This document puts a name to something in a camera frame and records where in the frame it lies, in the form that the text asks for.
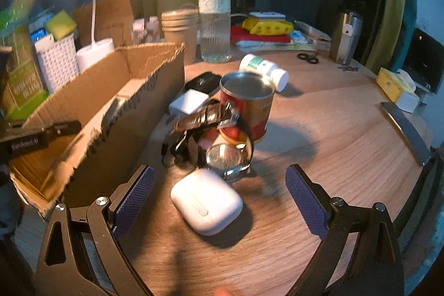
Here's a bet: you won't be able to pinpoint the white earbuds case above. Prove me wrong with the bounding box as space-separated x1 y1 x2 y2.
170 169 243 236

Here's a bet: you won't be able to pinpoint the brown leather wristwatch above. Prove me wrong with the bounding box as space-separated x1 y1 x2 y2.
161 101 254 183

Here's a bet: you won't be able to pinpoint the white charger adapter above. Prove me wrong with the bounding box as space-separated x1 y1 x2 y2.
168 89 209 116

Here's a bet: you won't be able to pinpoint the red tin can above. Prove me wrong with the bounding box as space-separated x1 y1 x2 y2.
220 70 276 143

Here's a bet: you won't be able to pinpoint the black small device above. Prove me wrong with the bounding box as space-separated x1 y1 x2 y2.
184 71 221 95

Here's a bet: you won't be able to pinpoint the white pill bottle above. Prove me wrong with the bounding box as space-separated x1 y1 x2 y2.
239 53 289 92

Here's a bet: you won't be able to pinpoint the green snack bag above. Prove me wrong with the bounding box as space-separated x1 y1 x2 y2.
1 0 48 121

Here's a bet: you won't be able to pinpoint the white plastic basket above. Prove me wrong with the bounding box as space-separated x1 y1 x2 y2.
37 34 80 95

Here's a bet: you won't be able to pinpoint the brown cardboard box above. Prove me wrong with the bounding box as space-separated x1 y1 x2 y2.
10 43 185 218

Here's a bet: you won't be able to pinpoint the yellow sponge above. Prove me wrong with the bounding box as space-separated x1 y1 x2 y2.
44 11 77 41

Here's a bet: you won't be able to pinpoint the brown lamp carton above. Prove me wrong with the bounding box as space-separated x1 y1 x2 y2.
72 0 134 47

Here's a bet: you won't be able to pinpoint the yellow tissue box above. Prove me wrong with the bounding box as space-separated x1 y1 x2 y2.
376 68 420 113

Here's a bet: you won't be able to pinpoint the clear glass cup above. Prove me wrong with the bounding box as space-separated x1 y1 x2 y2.
131 16 160 45

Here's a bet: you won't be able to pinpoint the keys on table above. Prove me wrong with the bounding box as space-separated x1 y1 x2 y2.
338 65 359 72

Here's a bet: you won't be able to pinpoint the black scissors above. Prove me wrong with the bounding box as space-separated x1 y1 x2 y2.
297 52 319 65

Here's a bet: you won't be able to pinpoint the black monitor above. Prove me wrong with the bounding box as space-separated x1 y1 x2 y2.
402 28 444 93

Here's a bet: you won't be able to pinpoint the stack of paper cups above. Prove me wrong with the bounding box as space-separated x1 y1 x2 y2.
161 9 200 65

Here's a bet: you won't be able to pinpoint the steel thermos flask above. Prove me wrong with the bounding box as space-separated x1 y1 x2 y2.
330 11 363 65

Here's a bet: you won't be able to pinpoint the yellow curtain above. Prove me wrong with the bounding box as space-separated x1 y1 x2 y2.
366 0 406 74

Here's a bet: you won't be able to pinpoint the red book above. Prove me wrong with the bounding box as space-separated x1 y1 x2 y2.
230 26 291 44

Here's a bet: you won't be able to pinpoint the clear plastic water bottle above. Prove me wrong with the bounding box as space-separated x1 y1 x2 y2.
198 0 231 63

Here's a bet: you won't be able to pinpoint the white wireless charger pad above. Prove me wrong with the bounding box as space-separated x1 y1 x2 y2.
248 11 286 20

